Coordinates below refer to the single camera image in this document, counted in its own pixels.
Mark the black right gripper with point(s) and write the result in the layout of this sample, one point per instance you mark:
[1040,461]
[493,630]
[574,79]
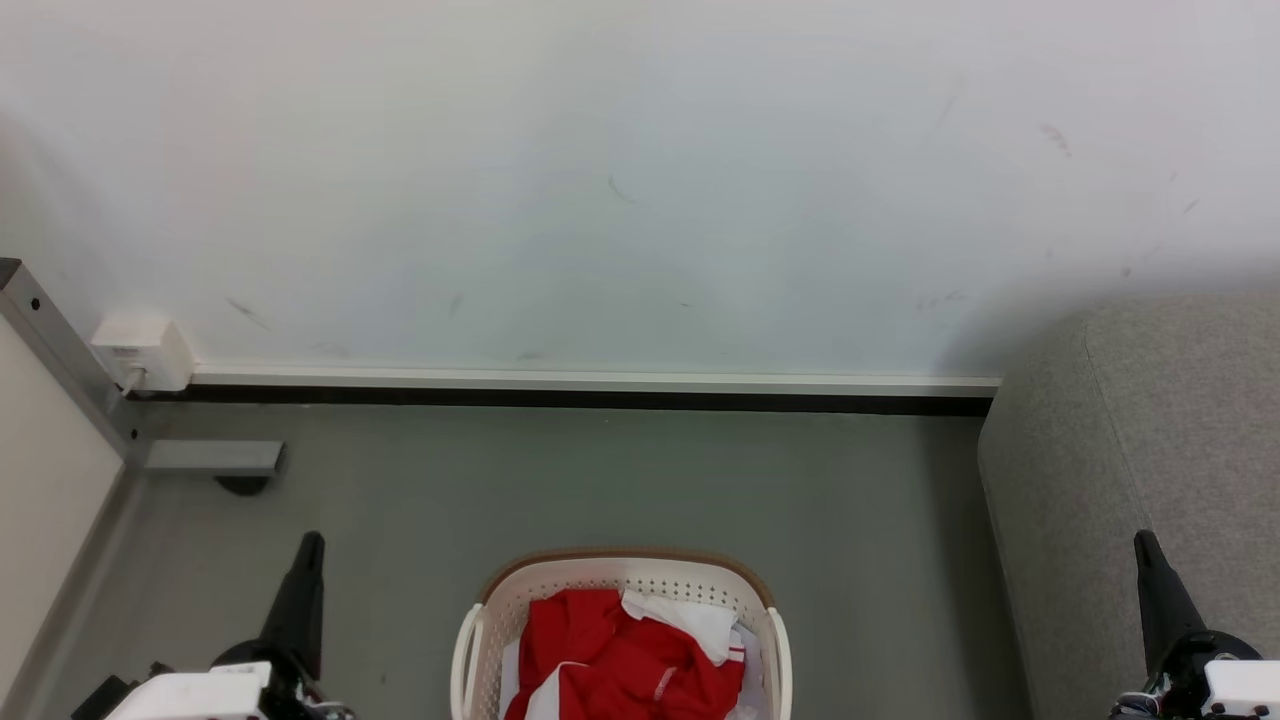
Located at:
[1185,670]

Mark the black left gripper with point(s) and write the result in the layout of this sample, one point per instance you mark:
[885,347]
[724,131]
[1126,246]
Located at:
[290,685]

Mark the red and white garment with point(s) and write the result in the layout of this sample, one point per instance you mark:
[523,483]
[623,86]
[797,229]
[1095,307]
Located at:
[610,660]

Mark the grey fabric sofa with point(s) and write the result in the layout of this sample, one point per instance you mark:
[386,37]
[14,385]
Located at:
[1130,430]

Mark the beige partition panel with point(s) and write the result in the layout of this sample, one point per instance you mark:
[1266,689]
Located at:
[45,480]

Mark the white laundry basket brown rim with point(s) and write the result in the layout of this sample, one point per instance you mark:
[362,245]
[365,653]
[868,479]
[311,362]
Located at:
[600,572]

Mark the white and black baseboard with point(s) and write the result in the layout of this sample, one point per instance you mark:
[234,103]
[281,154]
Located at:
[600,390]

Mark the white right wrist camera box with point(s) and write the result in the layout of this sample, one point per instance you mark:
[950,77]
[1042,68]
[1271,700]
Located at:
[1243,690]

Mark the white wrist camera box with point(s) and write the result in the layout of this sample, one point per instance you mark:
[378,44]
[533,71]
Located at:
[195,697]
[1243,690]

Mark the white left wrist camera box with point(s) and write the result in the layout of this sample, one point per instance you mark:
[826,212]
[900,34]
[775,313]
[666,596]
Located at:
[195,697]

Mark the grey metal frame foot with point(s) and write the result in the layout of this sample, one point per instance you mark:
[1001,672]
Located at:
[212,457]

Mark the white wall socket box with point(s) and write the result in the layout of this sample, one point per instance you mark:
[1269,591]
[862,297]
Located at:
[145,350]

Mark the grey metal frame post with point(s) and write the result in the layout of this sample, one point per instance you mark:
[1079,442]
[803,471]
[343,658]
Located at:
[60,350]

